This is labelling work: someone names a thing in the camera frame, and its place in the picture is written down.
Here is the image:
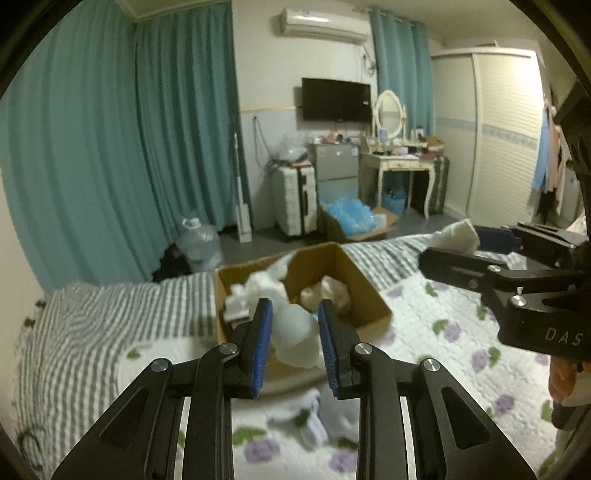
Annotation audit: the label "grey white sock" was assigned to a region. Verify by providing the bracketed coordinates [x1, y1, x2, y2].
[430, 219, 481, 254]

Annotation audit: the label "white and green plush toy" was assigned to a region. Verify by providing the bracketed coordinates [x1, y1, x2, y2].
[267, 386, 360, 450]

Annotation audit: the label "beige plush toy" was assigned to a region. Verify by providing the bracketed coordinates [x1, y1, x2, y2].
[300, 276, 352, 314]

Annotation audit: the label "dark striped suitcase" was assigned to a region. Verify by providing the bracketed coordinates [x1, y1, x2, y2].
[429, 156, 450, 214]

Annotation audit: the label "grey checked bed sheet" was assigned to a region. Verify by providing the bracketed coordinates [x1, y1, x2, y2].
[15, 273, 356, 479]

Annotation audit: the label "hanging clothes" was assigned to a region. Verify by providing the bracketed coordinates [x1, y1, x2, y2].
[531, 95, 570, 224]

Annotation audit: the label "blue waste basket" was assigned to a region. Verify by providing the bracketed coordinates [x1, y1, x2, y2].
[381, 188, 407, 217]

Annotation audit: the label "open cardboard box on bed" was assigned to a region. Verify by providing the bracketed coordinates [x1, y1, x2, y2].
[213, 242, 393, 396]

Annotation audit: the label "blue plastic bags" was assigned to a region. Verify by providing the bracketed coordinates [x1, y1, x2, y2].
[321, 194, 388, 243]

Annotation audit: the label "white louvred wardrobe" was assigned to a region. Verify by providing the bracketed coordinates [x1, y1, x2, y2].
[432, 47, 544, 226]

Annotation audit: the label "white dressing table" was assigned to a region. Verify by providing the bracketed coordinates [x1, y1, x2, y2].
[358, 150, 438, 221]

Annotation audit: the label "cardboard box on floor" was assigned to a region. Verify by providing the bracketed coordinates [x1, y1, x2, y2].
[322, 206, 399, 244]

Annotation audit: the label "white oval vanity mirror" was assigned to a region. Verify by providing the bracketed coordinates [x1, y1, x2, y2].
[373, 90, 408, 139]

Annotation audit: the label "small grey fridge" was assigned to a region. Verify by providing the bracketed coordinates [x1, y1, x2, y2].
[308, 143, 360, 204]

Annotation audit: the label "white hard suitcase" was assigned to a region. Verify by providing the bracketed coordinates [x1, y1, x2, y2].
[271, 165, 318, 237]

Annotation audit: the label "narrow teal window curtain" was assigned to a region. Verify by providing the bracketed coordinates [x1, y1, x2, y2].
[370, 10, 435, 135]

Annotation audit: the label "clear water jug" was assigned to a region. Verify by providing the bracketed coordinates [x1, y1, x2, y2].
[175, 217, 222, 272]

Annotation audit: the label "clear plastic bag on suitcase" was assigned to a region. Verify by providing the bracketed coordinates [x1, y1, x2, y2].
[276, 134, 310, 164]

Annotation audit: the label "white floor mop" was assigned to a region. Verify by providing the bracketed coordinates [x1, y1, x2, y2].
[233, 133, 252, 243]

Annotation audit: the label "white air conditioner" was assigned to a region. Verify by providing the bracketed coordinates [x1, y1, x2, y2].
[280, 8, 370, 45]

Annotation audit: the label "large teal curtain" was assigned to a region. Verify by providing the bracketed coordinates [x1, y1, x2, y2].
[1, 1, 238, 292]

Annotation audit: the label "black wall television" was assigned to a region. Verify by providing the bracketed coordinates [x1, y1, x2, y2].
[301, 78, 373, 124]

